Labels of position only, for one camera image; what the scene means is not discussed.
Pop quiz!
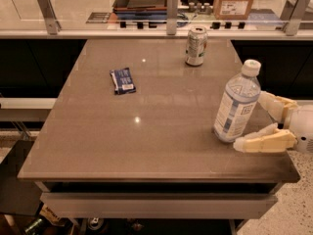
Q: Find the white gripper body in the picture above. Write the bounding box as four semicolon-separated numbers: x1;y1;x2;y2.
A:
284;105;313;153

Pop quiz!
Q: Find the grey table drawer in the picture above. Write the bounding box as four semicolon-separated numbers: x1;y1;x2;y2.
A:
41;193;277;219

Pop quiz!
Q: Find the left metal glass bracket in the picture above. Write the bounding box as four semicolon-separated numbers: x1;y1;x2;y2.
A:
37;0;61;35

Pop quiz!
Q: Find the metal glass bracket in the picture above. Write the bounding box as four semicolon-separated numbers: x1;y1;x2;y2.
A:
166;0;178;35
37;0;61;35
284;0;311;36

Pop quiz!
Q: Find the cardboard box with label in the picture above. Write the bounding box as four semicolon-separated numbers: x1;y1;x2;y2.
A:
213;0;253;20

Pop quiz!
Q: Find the green 7up can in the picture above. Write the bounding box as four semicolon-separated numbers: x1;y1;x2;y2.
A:
185;25;207;67

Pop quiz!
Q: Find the blue plastic water bottle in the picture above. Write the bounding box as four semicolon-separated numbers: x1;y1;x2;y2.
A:
213;59;261;143

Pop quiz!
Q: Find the middle metal glass bracket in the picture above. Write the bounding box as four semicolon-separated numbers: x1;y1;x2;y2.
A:
166;0;178;35

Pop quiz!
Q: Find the right metal glass bracket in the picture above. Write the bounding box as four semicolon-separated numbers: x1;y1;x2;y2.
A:
284;0;311;36

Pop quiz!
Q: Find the blue snack packet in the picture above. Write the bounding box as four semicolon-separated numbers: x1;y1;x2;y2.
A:
110;68;136;95

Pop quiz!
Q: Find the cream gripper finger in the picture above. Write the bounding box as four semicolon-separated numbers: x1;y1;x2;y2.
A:
258;91;298;123
233;123;296;153

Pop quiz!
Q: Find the green bottle under table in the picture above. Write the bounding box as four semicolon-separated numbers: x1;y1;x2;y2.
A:
23;218;46;235

